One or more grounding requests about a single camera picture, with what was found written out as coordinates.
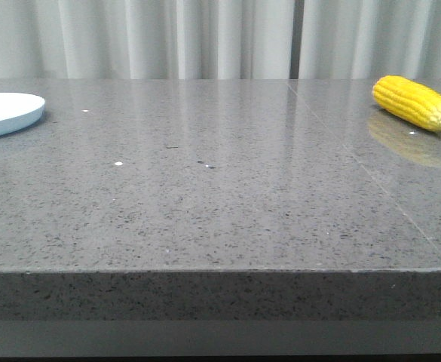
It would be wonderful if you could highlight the yellow corn cob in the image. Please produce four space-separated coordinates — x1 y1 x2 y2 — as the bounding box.
372 75 441 132

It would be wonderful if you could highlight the light blue round plate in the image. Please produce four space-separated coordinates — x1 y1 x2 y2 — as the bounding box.
0 93 45 136

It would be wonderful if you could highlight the grey pleated curtain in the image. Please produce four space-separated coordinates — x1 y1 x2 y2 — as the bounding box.
0 1 441 79

